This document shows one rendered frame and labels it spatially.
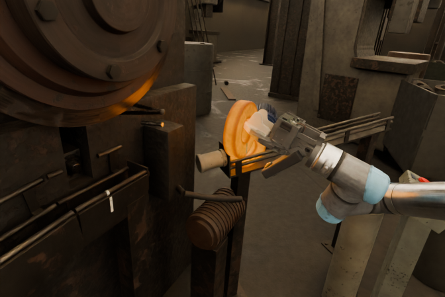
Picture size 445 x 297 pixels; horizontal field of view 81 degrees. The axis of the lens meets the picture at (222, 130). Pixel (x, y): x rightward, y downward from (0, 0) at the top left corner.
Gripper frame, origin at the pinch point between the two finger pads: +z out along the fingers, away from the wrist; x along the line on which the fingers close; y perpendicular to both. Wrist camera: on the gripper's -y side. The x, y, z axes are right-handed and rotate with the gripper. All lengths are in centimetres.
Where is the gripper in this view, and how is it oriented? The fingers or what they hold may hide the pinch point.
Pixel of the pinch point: (242, 122)
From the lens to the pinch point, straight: 69.4
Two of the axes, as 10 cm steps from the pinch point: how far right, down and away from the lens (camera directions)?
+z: -8.1, -4.8, 3.2
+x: -4.9, 2.7, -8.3
